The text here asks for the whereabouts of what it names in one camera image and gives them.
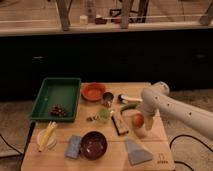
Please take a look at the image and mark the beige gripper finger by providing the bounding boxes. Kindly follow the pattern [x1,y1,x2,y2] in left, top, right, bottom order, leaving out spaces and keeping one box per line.
[145,117,154,131]

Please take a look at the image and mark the red yellow apple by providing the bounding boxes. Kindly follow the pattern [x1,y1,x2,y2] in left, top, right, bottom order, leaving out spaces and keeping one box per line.
[132,113,144,128]

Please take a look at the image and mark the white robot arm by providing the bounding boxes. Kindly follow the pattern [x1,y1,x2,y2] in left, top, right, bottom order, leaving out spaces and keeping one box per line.
[140,82,213,141]

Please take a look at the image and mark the purple bowl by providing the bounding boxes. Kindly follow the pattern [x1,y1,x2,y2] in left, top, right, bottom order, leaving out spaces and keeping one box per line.
[80,131,108,160]

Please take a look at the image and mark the orange bowl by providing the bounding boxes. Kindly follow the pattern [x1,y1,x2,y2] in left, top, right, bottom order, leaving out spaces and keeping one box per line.
[81,83,106,102]

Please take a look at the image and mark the green cucumber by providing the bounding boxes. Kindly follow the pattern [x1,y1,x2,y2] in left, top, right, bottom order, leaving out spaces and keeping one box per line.
[120,103,140,114]

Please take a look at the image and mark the black rectangular block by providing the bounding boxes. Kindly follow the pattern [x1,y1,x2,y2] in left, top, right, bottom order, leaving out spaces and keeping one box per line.
[111,115,129,136]

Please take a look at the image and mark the grey blue folded cloth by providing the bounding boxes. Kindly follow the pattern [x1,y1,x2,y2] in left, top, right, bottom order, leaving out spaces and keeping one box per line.
[125,139,153,166]

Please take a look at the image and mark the small metal cup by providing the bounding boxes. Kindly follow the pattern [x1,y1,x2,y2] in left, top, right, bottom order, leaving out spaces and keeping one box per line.
[102,92,114,107]

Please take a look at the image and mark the small green cup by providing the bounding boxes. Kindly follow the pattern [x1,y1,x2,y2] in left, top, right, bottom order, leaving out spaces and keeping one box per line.
[98,108,110,123]

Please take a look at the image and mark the small dark toy piece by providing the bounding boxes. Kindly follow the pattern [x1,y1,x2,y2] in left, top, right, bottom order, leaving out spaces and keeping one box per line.
[86,116,97,122]

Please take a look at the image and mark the blue sponge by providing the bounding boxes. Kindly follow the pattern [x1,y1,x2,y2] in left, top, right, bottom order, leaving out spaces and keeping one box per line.
[65,135,82,159]

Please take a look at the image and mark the dark red grapes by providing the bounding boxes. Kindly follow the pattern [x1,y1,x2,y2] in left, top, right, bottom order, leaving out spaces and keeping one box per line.
[50,106,67,117]

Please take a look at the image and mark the green plastic tray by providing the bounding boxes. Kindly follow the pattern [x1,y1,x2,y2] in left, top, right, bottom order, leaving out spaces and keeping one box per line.
[30,77,81,122]

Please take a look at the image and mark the small white plate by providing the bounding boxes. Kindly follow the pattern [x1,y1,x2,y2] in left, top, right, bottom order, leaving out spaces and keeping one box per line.
[36,129,57,149]

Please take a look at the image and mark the white handled knife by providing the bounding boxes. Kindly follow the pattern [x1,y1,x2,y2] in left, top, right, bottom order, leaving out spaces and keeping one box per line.
[118,94,141,104]

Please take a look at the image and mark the black cable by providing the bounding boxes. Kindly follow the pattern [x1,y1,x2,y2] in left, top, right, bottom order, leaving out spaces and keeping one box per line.
[168,133,213,171]

